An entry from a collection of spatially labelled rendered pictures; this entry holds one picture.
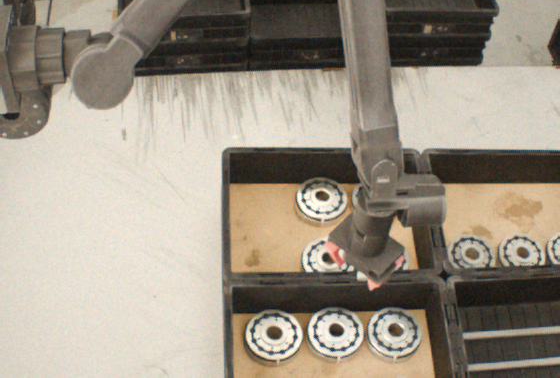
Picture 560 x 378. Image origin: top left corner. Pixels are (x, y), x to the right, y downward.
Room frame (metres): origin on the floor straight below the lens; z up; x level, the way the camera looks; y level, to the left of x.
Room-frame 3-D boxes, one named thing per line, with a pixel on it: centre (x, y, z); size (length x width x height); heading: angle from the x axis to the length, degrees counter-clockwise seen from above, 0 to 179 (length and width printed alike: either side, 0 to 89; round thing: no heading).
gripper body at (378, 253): (0.66, -0.14, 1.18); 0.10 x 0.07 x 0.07; 54
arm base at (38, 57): (0.68, 0.33, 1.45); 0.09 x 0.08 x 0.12; 12
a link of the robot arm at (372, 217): (0.66, -0.15, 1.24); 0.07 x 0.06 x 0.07; 103
